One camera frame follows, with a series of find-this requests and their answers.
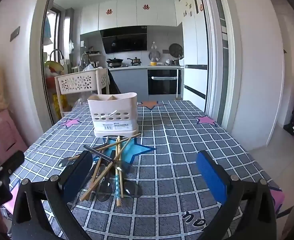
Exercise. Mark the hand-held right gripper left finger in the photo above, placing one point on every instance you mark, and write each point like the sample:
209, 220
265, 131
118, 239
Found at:
77, 177

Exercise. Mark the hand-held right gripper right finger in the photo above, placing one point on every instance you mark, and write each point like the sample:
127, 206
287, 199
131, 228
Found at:
212, 177

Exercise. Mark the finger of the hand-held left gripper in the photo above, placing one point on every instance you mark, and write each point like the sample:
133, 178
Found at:
12, 161

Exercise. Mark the plain wooden chopstick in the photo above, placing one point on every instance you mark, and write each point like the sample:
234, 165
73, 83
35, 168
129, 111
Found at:
93, 177
127, 138
99, 178

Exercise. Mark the patterned wooden chopstick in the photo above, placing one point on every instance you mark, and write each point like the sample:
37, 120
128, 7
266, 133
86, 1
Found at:
121, 180
117, 180

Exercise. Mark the white plastic utensil holder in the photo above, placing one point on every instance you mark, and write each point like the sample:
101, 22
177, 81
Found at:
117, 122

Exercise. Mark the pink cardboard box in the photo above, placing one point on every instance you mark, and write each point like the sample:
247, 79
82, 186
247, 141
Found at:
2, 135

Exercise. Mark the grey checked star tablecloth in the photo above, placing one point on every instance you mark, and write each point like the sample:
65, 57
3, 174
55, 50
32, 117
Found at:
187, 155

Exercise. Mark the clear crumpled plastic bag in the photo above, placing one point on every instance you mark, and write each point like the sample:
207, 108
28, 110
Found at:
80, 103

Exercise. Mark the yellow packaging bag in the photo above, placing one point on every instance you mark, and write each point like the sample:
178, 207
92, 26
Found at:
58, 102

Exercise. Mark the cream plastic storage cart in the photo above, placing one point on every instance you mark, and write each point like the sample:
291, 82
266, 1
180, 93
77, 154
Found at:
74, 82

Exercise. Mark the yellow green bowls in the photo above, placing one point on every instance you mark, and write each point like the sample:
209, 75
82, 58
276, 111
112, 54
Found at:
53, 66

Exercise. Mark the dark cloth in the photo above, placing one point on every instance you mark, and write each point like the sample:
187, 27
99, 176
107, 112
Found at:
113, 82

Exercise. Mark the black built-in oven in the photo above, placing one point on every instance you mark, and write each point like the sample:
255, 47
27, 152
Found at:
163, 82

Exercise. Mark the white plastic bag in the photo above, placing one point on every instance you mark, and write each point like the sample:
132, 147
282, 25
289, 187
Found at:
88, 67

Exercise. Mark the metal kitchen faucet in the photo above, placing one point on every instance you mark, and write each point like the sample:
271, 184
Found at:
55, 52

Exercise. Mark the white kettle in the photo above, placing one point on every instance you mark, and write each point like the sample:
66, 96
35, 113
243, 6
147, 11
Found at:
178, 62

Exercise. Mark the black wok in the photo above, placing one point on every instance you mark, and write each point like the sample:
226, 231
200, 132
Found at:
115, 61

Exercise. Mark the glass sliding door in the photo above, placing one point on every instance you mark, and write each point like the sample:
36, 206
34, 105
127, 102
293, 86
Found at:
223, 55

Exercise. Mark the clear hanging plastic bag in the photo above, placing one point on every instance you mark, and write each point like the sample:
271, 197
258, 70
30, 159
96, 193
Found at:
71, 46

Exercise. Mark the blue hanging cloth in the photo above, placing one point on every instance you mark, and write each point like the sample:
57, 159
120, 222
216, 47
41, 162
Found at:
47, 30

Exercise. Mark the metal cooking pot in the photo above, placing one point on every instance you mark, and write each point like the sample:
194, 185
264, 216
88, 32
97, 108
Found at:
135, 61

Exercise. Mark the round black hanging pan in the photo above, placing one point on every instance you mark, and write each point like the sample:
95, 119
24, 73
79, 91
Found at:
175, 49

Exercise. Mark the white refrigerator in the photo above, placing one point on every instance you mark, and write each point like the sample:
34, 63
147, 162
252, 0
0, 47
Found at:
194, 42

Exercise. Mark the black range hood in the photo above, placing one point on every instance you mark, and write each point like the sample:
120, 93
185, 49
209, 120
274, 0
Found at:
124, 40

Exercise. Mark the red paper cutout sticker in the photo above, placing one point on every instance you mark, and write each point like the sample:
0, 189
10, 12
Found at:
145, 6
108, 11

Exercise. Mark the group of fridge magnets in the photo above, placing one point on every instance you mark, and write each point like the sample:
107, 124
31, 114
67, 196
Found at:
194, 0

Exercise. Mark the grey wall switch panel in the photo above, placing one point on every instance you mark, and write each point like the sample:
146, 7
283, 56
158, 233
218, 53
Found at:
15, 34

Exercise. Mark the white wall cabinets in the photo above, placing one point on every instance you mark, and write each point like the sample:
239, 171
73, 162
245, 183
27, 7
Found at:
127, 15

